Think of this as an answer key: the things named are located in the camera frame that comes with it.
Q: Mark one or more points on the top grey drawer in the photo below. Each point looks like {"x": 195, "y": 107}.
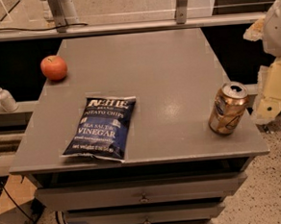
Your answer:
{"x": 140, "y": 193}

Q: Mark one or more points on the orange soda can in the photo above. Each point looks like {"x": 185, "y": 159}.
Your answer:
{"x": 229, "y": 105}

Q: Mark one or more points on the white pump sanitizer bottle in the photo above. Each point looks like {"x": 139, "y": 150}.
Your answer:
{"x": 7, "y": 101}

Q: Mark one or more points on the blue potato chips bag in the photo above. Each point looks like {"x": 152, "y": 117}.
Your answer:
{"x": 103, "y": 129}

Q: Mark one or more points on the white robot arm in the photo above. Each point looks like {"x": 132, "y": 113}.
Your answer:
{"x": 272, "y": 30}

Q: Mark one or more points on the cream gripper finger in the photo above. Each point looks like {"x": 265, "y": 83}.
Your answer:
{"x": 255, "y": 30}
{"x": 267, "y": 103}

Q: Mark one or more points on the grey drawer cabinet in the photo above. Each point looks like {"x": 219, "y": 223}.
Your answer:
{"x": 174, "y": 76}

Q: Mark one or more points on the red apple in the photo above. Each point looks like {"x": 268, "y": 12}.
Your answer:
{"x": 53, "y": 68}

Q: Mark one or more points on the grey metal frame rail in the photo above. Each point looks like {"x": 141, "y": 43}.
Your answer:
{"x": 37, "y": 19}

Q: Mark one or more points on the middle grey drawer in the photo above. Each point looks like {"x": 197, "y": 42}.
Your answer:
{"x": 148, "y": 214}

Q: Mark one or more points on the cardboard box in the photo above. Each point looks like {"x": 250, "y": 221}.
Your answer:
{"x": 16, "y": 200}

